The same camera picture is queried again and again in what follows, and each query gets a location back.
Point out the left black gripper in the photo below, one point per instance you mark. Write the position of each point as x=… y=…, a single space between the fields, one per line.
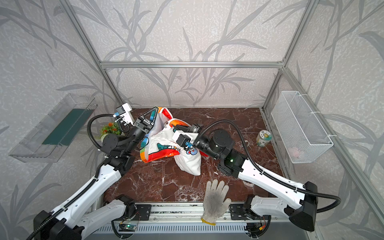
x=144 y=122

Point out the rainbow striped child jacket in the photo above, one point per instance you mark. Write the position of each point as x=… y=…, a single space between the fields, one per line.
x=158 y=144

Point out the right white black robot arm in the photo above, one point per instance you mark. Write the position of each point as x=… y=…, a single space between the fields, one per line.
x=287 y=201

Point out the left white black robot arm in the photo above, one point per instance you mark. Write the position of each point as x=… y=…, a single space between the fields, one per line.
x=69 y=221

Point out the potted artificial flower plant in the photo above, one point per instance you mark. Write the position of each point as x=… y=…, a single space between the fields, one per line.
x=110 y=128

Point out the white knit work glove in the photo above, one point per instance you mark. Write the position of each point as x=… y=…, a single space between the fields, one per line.
x=215 y=203

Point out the small green labelled jar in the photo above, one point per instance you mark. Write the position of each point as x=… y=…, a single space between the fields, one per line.
x=263 y=138

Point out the green circuit board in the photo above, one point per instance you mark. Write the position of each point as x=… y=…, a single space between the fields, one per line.
x=127 y=227

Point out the pink object in basket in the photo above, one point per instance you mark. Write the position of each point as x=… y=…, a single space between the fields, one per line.
x=295 y=153

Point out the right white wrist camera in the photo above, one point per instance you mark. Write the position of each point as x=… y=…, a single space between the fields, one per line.
x=184 y=140

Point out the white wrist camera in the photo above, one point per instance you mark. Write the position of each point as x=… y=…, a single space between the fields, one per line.
x=184 y=140
x=123 y=113

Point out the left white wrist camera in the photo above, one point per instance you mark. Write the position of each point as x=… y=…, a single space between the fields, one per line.
x=123 y=113

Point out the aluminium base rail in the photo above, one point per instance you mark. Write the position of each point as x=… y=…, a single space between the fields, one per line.
x=189 y=212

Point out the clear acrylic wall shelf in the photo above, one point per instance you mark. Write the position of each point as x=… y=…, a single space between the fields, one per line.
x=48 y=141

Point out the white wire mesh basket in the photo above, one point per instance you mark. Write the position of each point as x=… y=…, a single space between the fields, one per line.
x=300 y=127

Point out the aluminium cage frame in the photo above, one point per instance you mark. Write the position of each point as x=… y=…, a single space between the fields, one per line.
x=372 y=197

